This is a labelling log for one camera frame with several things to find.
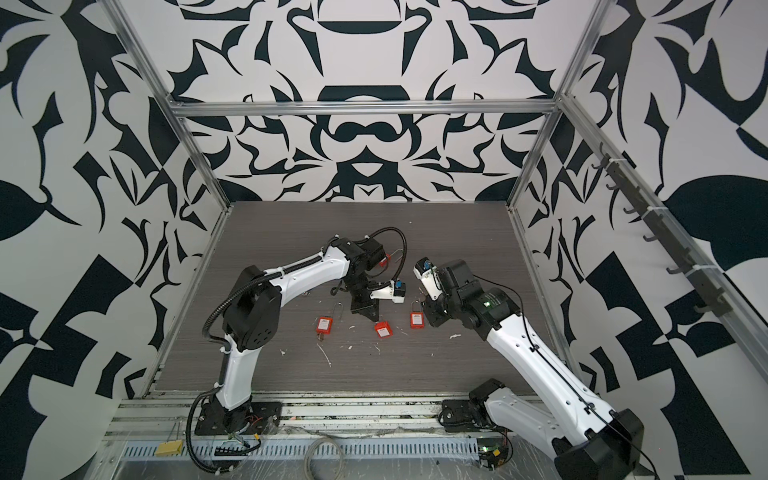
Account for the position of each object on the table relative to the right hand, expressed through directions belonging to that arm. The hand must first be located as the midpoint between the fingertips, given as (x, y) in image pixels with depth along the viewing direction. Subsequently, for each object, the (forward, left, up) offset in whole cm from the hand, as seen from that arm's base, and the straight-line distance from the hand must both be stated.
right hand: (429, 298), depth 76 cm
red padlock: (+8, +11, +5) cm, 15 cm away
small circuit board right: (-31, -13, -18) cm, 38 cm away
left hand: (+2, +14, -10) cm, 17 cm away
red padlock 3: (+2, +2, -15) cm, 15 cm away
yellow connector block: (-29, +62, -16) cm, 70 cm away
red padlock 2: (-3, +12, -13) cm, 18 cm away
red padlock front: (0, +29, -16) cm, 33 cm away
